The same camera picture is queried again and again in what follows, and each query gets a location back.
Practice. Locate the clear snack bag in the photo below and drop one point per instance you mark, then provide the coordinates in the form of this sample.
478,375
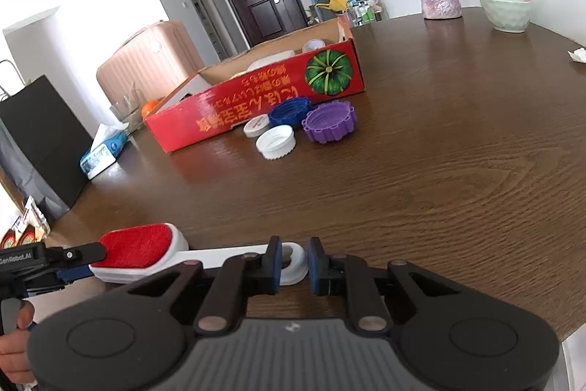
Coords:
34,214

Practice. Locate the interior door frame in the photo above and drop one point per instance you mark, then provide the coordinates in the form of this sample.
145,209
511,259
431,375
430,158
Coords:
199,6

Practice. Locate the pink suitcase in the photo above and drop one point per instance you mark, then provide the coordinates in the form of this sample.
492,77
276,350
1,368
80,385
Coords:
146,61

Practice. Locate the person's left hand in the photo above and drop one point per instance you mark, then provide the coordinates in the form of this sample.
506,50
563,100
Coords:
16,349

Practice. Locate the ribbed white jar cap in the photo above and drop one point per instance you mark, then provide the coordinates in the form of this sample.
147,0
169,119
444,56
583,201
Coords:
276,143

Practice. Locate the clear glass container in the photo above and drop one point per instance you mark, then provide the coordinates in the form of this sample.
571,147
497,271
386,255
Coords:
126,109

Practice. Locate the red label snack packet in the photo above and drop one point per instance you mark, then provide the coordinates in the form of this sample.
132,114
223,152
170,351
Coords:
8,241
28,236

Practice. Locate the orange fruit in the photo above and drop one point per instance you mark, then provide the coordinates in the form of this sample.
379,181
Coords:
151,108

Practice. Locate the blue ribbed jar cap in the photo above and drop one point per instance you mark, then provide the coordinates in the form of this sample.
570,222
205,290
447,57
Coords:
289,111

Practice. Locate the red cardboard box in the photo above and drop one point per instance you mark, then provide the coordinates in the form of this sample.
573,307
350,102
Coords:
256,102

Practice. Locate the flat white bottle cap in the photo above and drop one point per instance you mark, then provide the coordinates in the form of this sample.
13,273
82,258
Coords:
256,126

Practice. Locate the pale green bowl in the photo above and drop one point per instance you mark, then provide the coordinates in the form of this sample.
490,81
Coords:
506,13

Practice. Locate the purple ribbed jar cap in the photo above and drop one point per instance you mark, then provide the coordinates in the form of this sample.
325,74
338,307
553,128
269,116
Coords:
330,123

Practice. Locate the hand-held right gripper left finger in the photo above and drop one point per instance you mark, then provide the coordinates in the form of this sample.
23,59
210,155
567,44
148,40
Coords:
273,265

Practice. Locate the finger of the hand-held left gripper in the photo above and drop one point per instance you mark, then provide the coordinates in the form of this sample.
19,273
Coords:
78,253
75,274

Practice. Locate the white lint brush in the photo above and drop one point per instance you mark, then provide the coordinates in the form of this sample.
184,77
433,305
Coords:
137,240

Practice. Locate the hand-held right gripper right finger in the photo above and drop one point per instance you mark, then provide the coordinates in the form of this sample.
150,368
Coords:
316,267

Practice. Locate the clear organizer with bottles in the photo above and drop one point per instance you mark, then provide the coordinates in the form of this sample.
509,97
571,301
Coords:
366,11

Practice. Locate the black paper bag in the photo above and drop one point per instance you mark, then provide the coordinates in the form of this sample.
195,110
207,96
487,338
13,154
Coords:
46,134

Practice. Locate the blue tissue pack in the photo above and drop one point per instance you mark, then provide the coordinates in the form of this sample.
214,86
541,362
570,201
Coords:
103,150

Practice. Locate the yellow watering can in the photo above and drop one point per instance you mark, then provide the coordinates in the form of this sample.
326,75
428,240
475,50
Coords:
338,2

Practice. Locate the crumpled white tissue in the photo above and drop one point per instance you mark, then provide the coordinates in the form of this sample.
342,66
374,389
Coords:
579,55

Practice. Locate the clear tape roll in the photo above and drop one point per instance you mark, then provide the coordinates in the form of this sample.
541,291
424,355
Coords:
314,45

